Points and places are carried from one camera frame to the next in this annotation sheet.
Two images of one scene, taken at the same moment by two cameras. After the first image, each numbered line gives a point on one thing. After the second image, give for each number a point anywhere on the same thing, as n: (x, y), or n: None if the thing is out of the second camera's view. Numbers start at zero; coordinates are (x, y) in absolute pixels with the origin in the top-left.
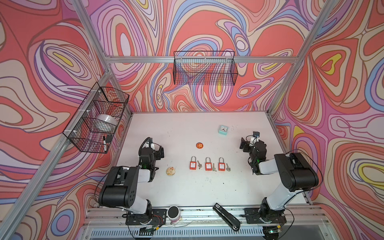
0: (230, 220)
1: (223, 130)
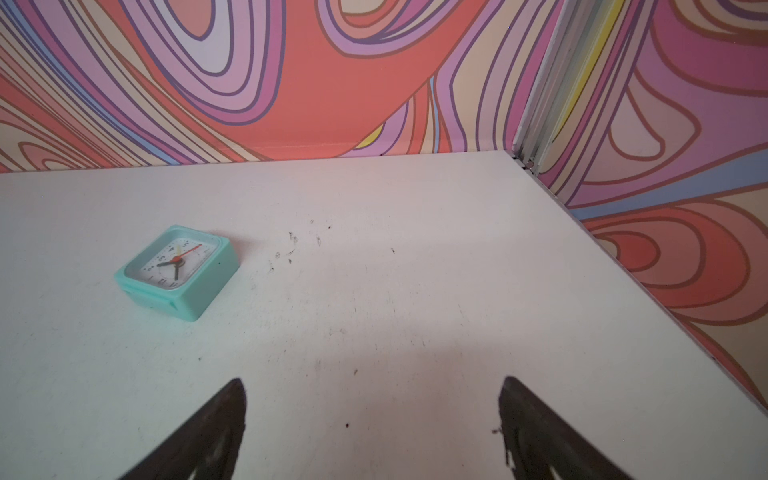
0: None
1: (180, 270)
